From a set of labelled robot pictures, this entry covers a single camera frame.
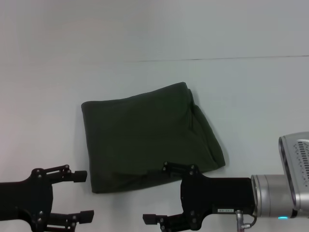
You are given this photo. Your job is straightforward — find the dark green FREE t-shirt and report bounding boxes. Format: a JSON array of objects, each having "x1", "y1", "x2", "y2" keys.
[{"x1": 81, "y1": 81, "x2": 227, "y2": 194}]

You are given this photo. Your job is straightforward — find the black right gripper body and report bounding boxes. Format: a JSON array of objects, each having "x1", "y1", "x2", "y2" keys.
[{"x1": 180, "y1": 172, "x2": 256, "y2": 231}]

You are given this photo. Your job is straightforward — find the right gripper connector cable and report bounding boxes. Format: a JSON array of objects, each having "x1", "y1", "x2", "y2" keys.
[{"x1": 234, "y1": 209, "x2": 258, "y2": 232}]

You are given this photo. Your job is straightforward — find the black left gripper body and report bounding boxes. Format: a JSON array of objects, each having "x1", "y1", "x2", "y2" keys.
[{"x1": 0, "y1": 168, "x2": 54, "y2": 232}]

